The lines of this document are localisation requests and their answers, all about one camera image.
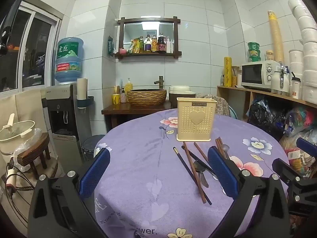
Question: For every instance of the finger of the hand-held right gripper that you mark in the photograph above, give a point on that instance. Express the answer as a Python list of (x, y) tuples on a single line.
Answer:
[(282, 166), (307, 145)]

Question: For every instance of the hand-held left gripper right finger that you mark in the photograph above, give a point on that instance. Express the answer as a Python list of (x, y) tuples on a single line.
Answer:
[(221, 171)]

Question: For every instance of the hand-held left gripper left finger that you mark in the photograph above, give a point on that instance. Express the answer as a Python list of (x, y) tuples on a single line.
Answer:
[(95, 171)]

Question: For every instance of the metal spoon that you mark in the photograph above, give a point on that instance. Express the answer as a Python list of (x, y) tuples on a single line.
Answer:
[(224, 148), (199, 167)]

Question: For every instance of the black chopstick with gold tip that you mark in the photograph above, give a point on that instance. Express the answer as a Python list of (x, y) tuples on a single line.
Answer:
[(182, 161)]

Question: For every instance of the beige perforated utensil holder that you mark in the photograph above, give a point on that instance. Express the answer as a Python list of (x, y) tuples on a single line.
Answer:
[(195, 129)]

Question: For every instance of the colourful plastic bags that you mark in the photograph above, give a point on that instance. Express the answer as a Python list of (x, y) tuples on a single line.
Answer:
[(302, 124)]

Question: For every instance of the grey trash bin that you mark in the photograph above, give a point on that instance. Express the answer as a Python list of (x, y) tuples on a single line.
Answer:
[(92, 143)]

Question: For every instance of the black plastic bag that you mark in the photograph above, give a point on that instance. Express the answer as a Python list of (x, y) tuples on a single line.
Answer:
[(266, 119)]

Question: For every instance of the purple floral tablecloth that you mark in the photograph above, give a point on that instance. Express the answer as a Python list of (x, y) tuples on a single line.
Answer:
[(148, 166)]

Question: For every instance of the white tumbler with straw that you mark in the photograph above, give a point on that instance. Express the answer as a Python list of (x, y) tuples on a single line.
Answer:
[(296, 86)]

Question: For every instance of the grey water dispenser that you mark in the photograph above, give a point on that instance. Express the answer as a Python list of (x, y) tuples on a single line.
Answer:
[(62, 119)]

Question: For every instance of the chair with floral cover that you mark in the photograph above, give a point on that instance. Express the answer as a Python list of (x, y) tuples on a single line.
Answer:
[(221, 106)]

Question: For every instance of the dark wooden washstand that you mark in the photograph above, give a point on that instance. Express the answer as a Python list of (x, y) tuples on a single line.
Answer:
[(116, 109)]

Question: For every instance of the dark wooden stool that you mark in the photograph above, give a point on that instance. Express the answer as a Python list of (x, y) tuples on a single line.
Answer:
[(32, 151)]

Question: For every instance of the clear plastic bag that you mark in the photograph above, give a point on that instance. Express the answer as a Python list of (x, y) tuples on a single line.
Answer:
[(37, 133)]

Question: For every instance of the blue cup holder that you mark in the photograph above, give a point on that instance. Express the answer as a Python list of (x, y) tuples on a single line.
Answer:
[(85, 102)]

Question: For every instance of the white electric kettle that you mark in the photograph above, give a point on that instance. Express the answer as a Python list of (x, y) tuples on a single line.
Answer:
[(276, 81)]

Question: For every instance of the yellow cup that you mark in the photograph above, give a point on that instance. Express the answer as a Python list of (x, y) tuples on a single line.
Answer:
[(116, 99)]

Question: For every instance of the pink small bottle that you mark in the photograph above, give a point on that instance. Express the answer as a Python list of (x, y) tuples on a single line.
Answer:
[(123, 96)]

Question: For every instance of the light wooden shelf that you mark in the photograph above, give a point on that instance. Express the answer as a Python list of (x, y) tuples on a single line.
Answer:
[(237, 89)]

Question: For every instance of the paper cup stack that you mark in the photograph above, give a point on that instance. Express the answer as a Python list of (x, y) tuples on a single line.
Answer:
[(81, 88)]

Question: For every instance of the white microwave oven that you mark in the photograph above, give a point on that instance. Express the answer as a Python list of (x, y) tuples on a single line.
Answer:
[(252, 74)]

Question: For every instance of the beige cooking pot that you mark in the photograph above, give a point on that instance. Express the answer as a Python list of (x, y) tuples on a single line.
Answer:
[(14, 131)]

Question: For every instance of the woven brown sink basin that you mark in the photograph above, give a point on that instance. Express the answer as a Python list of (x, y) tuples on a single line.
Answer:
[(146, 97)]

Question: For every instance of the yellow soap pump bottle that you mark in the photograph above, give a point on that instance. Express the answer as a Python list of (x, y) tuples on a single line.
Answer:
[(128, 87)]

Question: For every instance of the white brown rice cooker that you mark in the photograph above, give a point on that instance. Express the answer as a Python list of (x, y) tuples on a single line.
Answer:
[(180, 90)]

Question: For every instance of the stack of toilet paper rolls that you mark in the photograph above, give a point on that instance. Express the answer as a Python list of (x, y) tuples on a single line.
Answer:
[(308, 54)]

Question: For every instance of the jar with yellow lid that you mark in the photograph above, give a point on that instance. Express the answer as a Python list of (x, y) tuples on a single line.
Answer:
[(270, 55)]

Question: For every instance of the glass jar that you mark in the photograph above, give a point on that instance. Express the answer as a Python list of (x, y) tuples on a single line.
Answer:
[(236, 73)]

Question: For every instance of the tall yellow box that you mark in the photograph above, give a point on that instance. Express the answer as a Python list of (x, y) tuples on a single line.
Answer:
[(227, 72)]

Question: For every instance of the green instant noodle bowl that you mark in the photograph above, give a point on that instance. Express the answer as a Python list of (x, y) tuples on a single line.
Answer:
[(254, 53), (253, 46), (255, 59)]

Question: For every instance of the bronze faucet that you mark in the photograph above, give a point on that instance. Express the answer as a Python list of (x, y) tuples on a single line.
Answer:
[(159, 81)]

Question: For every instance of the blue water jug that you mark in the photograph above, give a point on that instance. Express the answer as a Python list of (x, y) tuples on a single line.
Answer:
[(69, 62)]

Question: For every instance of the tall stack of paper cups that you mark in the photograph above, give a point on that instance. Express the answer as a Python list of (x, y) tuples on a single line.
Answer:
[(275, 37)]

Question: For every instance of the pink round container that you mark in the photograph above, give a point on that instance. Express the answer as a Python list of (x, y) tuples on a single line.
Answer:
[(122, 51)]

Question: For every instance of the green hanging packet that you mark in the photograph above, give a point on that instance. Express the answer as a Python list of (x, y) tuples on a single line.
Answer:
[(110, 45)]

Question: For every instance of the yellow packet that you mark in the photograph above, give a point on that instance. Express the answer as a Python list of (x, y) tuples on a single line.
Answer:
[(136, 46)]

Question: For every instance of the yellow oil bottle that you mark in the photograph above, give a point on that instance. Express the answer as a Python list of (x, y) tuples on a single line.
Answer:
[(141, 45)]

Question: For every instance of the white bottle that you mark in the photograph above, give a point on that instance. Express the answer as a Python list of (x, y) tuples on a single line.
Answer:
[(168, 45)]

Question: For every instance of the purple label bottle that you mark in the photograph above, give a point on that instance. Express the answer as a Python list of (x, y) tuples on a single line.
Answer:
[(147, 45)]

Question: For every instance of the sliding window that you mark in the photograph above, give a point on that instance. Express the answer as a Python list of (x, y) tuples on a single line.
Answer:
[(32, 49)]

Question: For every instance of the orange label bottle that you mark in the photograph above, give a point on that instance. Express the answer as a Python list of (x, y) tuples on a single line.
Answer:
[(154, 45)]

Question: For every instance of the dark sauce bottle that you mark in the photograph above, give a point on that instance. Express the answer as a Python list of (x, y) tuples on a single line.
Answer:
[(161, 45)]

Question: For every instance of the wooden framed mirror shelf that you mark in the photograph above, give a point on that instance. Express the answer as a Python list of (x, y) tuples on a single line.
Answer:
[(133, 32)]

